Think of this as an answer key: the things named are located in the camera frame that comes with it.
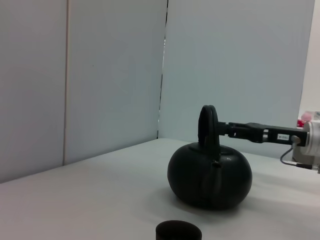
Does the small dark teacup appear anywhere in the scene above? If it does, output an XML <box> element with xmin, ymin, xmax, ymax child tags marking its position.
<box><xmin>155</xmin><ymin>219</ymin><xmax>203</xmax><ymax>240</ymax></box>

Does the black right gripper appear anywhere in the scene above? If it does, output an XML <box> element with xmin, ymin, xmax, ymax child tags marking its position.
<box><xmin>217</xmin><ymin>121</ymin><xmax>309</xmax><ymax>147</ymax></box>

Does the right gripper cable with plug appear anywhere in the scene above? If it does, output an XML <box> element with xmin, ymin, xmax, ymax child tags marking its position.
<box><xmin>279</xmin><ymin>143</ymin><xmax>315</xmax><ymax>169</ymax></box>

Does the black round teapot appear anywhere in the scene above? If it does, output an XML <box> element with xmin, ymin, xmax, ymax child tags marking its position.
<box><xmin>167</xmin><ymin>104</ymin><xmax>253</xmax><ymax>210</ymax></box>

